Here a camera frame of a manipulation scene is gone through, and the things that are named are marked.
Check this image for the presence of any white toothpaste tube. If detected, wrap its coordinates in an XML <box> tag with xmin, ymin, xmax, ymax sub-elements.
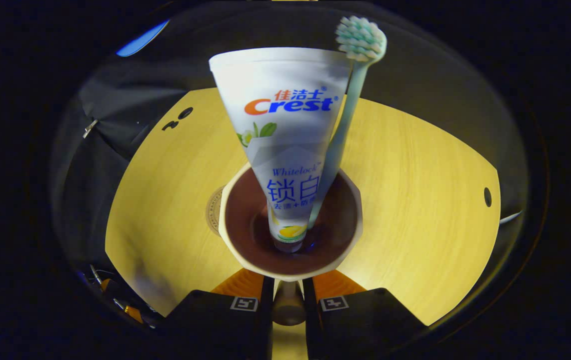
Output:
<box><xmin>208</xmin><ymin>47</ymin><xmax>354</xmax><ymax>253</ymax></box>

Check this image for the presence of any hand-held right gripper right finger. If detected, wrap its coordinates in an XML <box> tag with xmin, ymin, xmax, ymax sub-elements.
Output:
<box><xmin>302</xmin><ymin>269</ymin><xmax>429</xmax><ymax>360</ymax></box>

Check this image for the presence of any round brown coaster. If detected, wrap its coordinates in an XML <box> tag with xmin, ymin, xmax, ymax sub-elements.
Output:
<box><xmin>205</xmin><ymin>186</ymin><xmax>226</xmax><ymax>237</ymax></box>

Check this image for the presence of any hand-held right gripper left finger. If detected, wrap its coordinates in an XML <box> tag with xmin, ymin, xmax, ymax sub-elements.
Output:
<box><xmin>158</xmin><ymin>268</ymin><xmax>276</xmax><ymax>360</ymax></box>

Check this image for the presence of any pale green toothbrush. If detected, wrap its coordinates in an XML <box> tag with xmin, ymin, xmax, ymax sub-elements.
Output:
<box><xmin>307</xmin><ymin>15</ymin><xmax>388</xmax><ymax>230</ymax></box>

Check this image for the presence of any black backdrop cloth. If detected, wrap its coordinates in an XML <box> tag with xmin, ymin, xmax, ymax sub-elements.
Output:
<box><xmin>50</xmin><ymin>0</ymin><xmax>531</xmax><ymax>281</ymax></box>

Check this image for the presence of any wooden desktop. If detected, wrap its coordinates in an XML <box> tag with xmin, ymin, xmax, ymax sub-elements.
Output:
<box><xmin>104</xmin><ymin>87</ymin><xmax>501</xmax><ymax>360</ymax></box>

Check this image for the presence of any beige cup with brown inside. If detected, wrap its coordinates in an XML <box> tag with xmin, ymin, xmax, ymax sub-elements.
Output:
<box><xmin>218</xmin><ymin>162</ymin><xmax>364</xmax><ymax>327</ymax></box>

